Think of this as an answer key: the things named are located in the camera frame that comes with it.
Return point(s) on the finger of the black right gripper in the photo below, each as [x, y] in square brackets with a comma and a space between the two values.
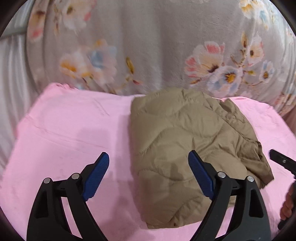
[286, 162]

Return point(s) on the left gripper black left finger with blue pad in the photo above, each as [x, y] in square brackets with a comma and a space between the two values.
[60, 211]

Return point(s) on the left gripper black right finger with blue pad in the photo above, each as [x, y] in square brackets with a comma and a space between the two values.
[249, 220]

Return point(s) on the tan quilted jacket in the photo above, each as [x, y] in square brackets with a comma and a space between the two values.
[164, 127]

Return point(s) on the person's right hand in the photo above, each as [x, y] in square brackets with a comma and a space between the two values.
[286, 210]

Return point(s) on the pink quilt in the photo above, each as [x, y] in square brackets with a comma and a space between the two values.
[67, 129]

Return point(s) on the grey floral bedsheet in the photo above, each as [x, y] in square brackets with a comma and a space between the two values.
[222, 48]

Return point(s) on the white satin curtain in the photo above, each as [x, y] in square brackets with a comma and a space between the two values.
[18, 92]

